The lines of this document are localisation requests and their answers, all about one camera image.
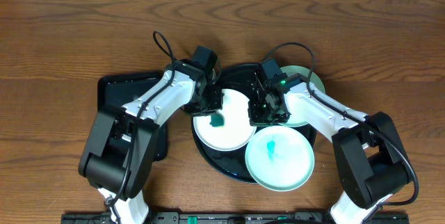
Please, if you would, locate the black rectangular tray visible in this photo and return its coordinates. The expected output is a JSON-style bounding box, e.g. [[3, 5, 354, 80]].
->
[[95, 72, 162, 166]]

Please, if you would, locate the mint green plate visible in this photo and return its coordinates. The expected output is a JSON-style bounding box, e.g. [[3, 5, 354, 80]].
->
[[245, 126, 315, 192], [277, 65, 326, 128]]

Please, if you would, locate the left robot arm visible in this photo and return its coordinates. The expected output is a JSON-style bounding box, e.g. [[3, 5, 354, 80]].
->
[[79, 46, 222, 223]]

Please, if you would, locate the round black tray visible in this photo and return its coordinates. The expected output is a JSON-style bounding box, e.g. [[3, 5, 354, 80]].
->
[[191, 63, 318, 184]]

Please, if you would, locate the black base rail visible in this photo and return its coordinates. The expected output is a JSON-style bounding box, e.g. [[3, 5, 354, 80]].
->
[[60, 211, 410, 224]]

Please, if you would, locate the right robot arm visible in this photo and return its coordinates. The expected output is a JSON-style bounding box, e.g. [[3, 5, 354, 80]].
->
[[248, 59, 419, 223]]

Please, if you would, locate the white plate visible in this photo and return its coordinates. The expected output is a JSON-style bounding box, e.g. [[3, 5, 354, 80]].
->
[[193, 89, 257, 152]]

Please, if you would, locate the green yellow sponge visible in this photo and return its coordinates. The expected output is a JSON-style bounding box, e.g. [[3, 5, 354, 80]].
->
[[209, 113, 225, 127]]

